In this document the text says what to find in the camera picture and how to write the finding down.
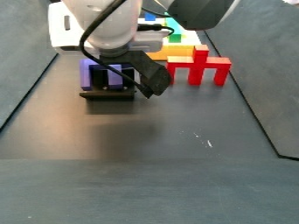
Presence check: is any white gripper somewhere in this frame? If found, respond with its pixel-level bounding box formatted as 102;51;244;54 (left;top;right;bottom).
48;2;168;56

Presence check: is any purple E-shaped block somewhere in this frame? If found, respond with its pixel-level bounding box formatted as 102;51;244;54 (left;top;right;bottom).
78;59;133;91

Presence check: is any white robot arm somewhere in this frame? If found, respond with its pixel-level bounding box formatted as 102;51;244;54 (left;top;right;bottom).
48;0;240;57

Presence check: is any black L-shaped fixture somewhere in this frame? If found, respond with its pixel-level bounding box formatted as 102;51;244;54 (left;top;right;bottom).
78;64;137;101

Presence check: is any yellow slotted board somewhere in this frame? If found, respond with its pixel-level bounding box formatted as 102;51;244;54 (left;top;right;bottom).
137;16;201;60

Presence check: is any blue long bar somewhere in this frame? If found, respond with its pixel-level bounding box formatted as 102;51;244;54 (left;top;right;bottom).
144;12;156;21

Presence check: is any green long bar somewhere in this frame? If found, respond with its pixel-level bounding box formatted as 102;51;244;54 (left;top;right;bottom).
164;14;182;43

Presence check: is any red E-shaped block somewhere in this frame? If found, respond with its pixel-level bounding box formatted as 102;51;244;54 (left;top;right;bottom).
165;45;232;86

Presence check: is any black camera cable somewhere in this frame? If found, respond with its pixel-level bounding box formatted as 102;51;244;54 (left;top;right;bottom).
78;0;174;99

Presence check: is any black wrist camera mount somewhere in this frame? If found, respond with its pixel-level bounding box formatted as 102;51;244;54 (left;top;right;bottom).
98;51;172;98

